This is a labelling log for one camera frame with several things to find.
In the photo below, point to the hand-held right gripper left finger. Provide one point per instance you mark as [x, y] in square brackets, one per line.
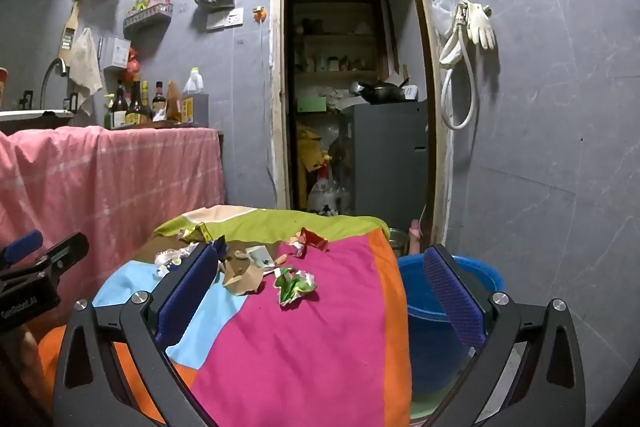
[185, 297]

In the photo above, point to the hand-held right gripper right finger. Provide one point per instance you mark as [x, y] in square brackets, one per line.
[455, 302]

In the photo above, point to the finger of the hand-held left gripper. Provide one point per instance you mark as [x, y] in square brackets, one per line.
[65, 252]
[22, 243]

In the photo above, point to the white wrapper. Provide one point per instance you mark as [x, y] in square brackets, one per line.
[170, 257]

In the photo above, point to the blue plastic bucket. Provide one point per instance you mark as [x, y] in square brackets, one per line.
[430, 337]

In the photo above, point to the gold wrapper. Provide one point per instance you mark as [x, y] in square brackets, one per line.
[200, 233]

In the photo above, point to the teal packet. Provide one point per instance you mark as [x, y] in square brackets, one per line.
[260, 256]

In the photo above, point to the small orange piece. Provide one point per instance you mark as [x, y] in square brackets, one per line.
[281, 260]

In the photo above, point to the green wrapper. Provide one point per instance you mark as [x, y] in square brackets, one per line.
[292, 287]

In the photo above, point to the red wrapper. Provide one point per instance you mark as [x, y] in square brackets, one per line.
[312, 239]

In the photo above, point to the pink checked cloth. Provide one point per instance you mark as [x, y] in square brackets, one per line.
[100, 187]

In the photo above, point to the pink bottle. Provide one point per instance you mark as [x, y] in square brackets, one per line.
[415, 237]

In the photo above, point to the metal basin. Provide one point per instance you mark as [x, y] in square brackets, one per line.
[396, 239]

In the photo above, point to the green round mat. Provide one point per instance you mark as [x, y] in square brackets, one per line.
[430, 404]

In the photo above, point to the colourful patchwork blanket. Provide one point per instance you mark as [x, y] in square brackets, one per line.
[300, 357]

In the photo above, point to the white sink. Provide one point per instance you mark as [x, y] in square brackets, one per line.
[35, 113]

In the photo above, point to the green bottle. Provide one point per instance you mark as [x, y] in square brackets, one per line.
[108, 114]

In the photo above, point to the dark bottle white label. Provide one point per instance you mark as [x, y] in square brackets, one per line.
[119, 109]

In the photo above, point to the grey washing machine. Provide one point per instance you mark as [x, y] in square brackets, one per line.
[385, 157]

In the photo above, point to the tall dark sauce bottle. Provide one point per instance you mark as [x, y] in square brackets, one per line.
[135, 107]

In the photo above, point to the white spray bottle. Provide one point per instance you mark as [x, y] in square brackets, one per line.
[327, 192]

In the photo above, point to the black faucet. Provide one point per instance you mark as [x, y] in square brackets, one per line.
[50, 74]

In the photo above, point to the yellow bottle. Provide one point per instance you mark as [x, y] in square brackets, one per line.
[146, 99]

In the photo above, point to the dark bottle red cap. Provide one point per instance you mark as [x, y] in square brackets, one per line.
[159, 104]

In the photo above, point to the beige rag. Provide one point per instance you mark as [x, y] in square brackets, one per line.
[85, 67]

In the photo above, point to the large oil jug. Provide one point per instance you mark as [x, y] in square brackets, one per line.
[195, 104]

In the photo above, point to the yellow bag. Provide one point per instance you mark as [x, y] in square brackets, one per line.
[309, 147]

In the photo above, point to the red hanging bag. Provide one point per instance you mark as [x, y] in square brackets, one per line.
[132, 64]

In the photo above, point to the wooden brush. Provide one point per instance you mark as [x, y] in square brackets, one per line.
[67, 39]

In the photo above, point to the black wok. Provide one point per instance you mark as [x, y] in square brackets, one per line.
[382, 94]

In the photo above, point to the green box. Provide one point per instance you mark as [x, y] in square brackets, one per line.
[312, 105]

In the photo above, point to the white rubber gloves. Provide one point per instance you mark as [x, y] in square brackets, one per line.
[480, 27]

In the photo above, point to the clear plastic bag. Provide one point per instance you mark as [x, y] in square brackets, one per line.
[442, 14]

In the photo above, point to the wooden storage shelf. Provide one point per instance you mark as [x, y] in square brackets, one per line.
[340, 38]

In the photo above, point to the white wall box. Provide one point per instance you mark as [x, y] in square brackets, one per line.
[117, 52]

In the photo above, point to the wooden door frame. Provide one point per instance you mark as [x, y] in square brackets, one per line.
[277, 107]

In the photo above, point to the grey wall shelf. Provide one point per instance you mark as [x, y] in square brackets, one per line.
[147, 19]

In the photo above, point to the wall socket panel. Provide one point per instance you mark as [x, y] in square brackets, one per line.
[225, 19]

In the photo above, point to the orange wall hook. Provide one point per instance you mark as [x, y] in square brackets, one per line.
[260, 13]

